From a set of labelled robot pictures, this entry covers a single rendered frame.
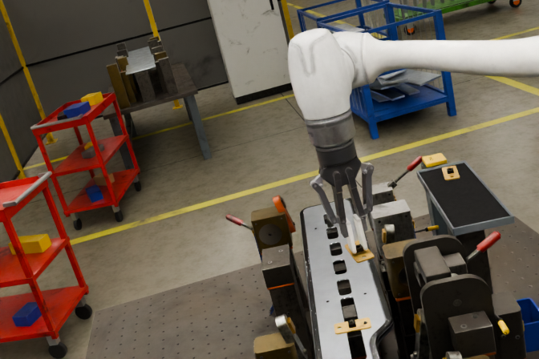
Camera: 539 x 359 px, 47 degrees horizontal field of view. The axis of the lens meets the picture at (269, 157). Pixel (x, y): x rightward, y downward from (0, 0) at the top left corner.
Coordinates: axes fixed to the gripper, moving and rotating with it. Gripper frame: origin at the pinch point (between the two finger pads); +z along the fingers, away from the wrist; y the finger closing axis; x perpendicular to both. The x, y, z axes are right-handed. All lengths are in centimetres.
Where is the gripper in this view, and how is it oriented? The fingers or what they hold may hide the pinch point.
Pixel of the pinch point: (354, 233)
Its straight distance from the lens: 128.2
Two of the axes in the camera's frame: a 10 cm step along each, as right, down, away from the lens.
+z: 2.5, 9.2, 3.1
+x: 2.0, 2.7, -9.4
